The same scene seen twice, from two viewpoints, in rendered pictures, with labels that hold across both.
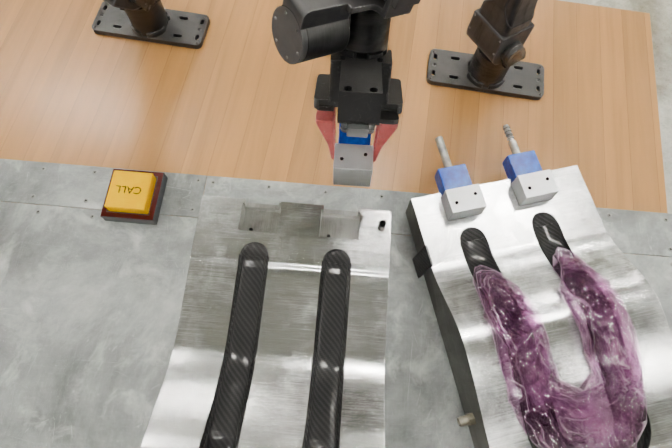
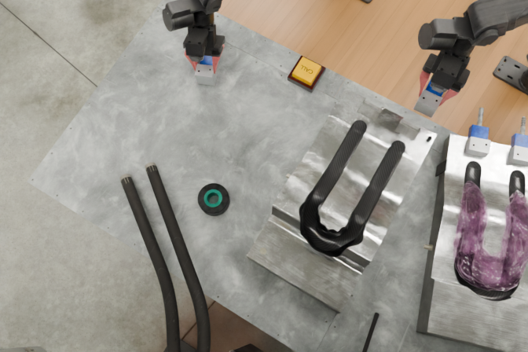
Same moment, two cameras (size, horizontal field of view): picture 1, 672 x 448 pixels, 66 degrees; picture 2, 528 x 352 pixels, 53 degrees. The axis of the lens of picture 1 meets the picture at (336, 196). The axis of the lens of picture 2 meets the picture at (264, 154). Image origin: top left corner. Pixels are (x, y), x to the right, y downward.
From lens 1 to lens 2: 0.71 m
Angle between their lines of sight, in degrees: 13
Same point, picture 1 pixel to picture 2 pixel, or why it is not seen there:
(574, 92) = not seen: outside the picture
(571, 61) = not seen: outside the picture
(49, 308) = (248, 111)
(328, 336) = (379, 178)
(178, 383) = (306, 166)
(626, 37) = not seen: outside the picture
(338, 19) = (451, 38)
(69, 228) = (269, 76)
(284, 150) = (392, 80)
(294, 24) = (430, 34)
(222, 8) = not seen: outside the picture
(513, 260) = (489, 186)
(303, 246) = (385, 133)
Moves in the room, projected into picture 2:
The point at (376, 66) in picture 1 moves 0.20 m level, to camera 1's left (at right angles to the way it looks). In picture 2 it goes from (459, 63) to (375, 27)
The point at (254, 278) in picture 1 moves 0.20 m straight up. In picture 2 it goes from (355, 137) to (366, 106)
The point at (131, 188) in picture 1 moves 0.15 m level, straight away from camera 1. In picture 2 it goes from (308, 69) to (291, 24)
